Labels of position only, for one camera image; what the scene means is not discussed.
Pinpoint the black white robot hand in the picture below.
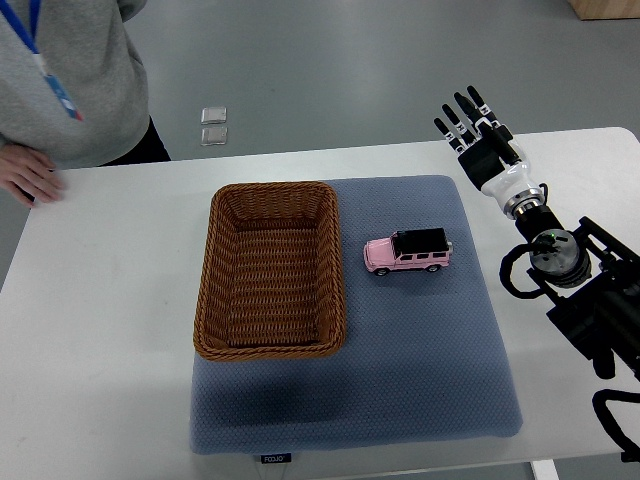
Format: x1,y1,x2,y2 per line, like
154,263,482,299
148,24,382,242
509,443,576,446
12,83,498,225
434,85,542,209

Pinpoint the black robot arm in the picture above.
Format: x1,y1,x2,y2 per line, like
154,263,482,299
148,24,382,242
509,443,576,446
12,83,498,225
434,86,639,379

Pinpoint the pink toy car black roof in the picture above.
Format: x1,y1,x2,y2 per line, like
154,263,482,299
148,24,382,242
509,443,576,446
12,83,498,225
363,228,453,276

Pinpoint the brown wicker basket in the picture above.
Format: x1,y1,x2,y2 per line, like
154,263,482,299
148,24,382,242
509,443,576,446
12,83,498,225
193,181,347,362

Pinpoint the person's bare hand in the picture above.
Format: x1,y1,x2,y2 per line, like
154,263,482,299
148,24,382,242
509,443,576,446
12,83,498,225
1,144,65,208

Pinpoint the wooden box corner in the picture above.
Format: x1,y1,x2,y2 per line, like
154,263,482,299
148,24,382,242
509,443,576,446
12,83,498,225
568,0,640,20

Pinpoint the blue-grey cushion mat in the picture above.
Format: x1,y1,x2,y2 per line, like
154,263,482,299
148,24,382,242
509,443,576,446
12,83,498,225
190,176,522,454

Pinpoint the lower silver floor plate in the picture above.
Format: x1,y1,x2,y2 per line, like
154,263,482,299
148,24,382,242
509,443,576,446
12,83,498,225
200,126,228,146

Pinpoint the silver floor plate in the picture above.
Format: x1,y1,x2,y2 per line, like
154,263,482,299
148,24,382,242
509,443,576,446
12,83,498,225
200,126,228,146
201,106,227,125

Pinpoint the upper silver floor plate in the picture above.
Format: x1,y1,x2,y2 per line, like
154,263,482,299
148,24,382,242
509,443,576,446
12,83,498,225
201,106,227,125

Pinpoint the grey sweater person torso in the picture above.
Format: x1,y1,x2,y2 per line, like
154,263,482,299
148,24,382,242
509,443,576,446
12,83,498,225
1,1,169,169

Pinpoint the black cable loop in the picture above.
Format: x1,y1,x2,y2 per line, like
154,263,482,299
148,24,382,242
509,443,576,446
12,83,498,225
498,243,549,300

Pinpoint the black cable lower right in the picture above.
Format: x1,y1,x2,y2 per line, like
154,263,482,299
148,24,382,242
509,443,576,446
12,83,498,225
591,388,640,464

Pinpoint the blue lanyard with badge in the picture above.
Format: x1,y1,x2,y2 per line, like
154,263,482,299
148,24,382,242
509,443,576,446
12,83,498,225
0,0,85,123

